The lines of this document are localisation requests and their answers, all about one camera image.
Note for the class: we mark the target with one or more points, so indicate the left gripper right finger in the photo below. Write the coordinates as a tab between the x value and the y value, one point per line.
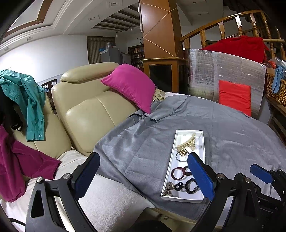
244	213

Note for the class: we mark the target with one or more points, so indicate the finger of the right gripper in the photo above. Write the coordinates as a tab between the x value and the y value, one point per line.
272	210

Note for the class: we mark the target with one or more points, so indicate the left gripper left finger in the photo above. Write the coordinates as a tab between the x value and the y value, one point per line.
43	213

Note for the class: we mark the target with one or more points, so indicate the white jewelry tray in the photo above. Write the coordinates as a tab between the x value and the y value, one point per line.
180	171

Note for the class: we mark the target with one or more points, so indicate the white blanket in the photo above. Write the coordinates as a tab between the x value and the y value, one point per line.
108	204

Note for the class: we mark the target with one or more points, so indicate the magenta garment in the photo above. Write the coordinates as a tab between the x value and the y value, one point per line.
19	160

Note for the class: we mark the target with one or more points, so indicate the black scrunchie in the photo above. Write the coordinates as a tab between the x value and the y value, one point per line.
191	186

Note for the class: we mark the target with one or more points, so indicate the small black hair clip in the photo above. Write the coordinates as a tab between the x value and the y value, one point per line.
179	186

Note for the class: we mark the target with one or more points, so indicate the gold rhinestone brooch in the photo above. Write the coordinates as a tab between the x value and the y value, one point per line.
183	152

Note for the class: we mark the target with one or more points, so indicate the cream hair claw clip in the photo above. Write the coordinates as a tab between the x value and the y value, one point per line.
189	143

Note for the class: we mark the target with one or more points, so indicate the wooden shelf rack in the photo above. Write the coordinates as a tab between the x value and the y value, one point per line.
277	118

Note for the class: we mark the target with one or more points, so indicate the grey bed cloth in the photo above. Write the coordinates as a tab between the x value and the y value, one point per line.
137	152

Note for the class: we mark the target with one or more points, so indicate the beige leather sofa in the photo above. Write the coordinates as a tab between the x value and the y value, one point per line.
86	111

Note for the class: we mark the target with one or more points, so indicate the red cushion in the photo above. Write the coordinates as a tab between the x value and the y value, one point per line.
236	96

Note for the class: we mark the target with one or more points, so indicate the teal shirt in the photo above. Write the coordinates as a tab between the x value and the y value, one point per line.
30	97

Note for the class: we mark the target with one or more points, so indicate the blue cloth in basket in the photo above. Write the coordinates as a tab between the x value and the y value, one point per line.
278	76

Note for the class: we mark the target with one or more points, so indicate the magenta pillow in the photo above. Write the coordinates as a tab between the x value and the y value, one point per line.
133	84

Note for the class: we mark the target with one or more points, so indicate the silver foil insulation panel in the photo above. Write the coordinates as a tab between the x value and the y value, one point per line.
206	68

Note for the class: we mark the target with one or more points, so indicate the wooden cabinet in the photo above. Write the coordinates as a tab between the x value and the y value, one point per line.
167	73

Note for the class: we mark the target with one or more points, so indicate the red cloth on railing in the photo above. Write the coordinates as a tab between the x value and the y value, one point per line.
252	48

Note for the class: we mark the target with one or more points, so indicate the brown wooden pillar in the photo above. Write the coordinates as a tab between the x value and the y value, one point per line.
161	29

